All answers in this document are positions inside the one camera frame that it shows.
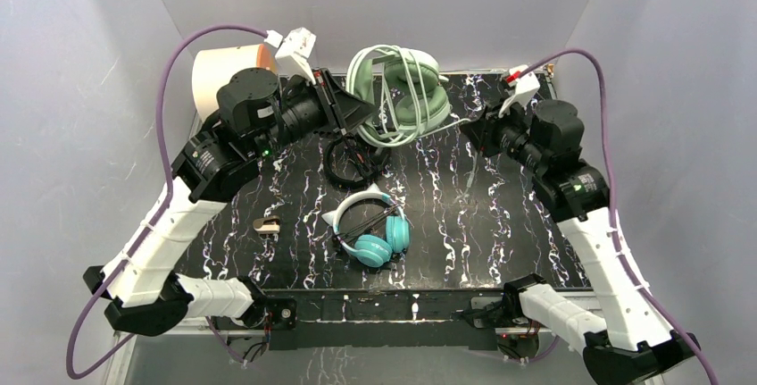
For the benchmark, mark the teal cat-ear headphones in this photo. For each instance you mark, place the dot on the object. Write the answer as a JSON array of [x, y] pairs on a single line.
[[377, 240]]

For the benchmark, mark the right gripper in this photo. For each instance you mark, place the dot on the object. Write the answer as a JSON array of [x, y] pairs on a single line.
[[483, 130]]

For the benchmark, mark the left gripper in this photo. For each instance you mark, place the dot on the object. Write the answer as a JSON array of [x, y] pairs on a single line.
[[330, 104]]

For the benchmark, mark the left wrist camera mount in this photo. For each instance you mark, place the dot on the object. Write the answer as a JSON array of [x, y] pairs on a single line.
[[292, 52]]

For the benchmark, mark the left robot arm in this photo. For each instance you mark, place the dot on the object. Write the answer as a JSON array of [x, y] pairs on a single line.
[[258, 115]]

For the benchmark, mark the cream cylindrical drum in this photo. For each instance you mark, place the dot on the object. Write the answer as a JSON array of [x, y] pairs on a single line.
[[213, 68]]

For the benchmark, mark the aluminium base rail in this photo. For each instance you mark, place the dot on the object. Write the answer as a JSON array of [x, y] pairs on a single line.
[[297, 319]]

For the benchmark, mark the small tan white clip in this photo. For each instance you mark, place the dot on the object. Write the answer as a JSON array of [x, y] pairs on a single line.
[[269, 225]]

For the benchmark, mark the green headphones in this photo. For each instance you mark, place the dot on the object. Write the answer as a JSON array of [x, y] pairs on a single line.
[[405, 85]]

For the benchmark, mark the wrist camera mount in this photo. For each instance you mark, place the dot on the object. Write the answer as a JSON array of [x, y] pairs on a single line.
[[521, 85], [292, 52]]

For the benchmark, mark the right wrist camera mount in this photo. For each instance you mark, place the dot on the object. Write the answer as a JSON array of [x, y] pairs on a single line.
[[521, 85]]

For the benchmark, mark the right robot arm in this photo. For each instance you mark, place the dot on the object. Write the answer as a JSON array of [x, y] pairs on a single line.
[[629, 341]]

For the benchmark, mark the black headphones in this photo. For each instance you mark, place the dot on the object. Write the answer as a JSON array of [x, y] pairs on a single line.
[[351, 163]]

